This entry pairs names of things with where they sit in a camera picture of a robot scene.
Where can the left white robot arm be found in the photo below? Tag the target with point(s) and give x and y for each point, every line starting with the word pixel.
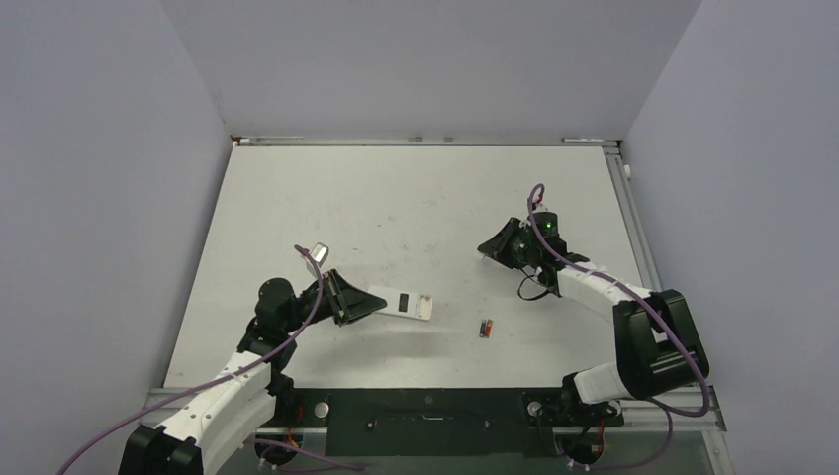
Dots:
pixel 220 415

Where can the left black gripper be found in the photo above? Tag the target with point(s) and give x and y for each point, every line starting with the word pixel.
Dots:
pixel 349 303

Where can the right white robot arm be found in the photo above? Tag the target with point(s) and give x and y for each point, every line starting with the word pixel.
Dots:
pixel 657 345

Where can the aluminium rail right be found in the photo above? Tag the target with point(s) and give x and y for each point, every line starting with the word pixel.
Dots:
pixel 620 175

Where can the white red remote control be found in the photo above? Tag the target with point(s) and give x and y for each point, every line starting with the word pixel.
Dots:
pixel 404 304

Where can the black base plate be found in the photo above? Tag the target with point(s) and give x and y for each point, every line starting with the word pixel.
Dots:
pixel 441 422

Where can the aluminium rail back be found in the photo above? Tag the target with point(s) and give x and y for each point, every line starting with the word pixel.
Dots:
pixel 418 141

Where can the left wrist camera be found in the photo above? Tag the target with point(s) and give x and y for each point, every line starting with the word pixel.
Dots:
pixel 319 253

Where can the aluminium rail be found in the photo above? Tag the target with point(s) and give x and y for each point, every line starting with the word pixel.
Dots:
pixel 620 175
pixel 418 141

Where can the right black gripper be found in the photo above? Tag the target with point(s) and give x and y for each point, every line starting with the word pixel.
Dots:
pixel 499 247

